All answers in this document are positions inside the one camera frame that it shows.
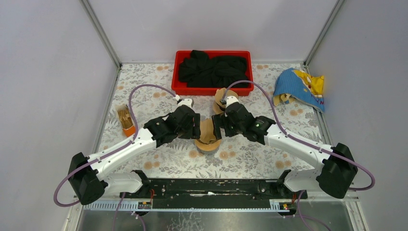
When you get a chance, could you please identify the blue and yellow cloth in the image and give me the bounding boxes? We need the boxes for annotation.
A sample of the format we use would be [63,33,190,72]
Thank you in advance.
[272,68,325,112]

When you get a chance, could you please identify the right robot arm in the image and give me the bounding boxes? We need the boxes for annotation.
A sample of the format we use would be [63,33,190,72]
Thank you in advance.
[212,103,357,199]

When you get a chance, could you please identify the black cloth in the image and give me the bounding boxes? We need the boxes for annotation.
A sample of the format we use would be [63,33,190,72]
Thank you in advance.
[178,50,249,88]

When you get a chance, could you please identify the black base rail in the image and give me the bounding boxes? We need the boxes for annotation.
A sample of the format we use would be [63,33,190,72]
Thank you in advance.
[124,179,308,210]

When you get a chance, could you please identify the single brown paper filter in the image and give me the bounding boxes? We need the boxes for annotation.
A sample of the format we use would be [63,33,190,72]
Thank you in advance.
[214,88,239,106]

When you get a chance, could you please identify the wooden ring holder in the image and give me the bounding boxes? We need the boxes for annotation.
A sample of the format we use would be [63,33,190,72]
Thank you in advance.
[194,139,222,153]
[213,102,225,115]

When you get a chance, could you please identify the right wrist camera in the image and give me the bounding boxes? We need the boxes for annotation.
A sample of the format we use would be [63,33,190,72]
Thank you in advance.
[220,96,239,111]

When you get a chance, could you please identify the orange coffee filter box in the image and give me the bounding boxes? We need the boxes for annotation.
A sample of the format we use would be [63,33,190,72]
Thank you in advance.
[115,104,136,137]

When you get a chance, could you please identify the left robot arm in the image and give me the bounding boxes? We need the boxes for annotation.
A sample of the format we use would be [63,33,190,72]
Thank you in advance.
[68,99,200,205]

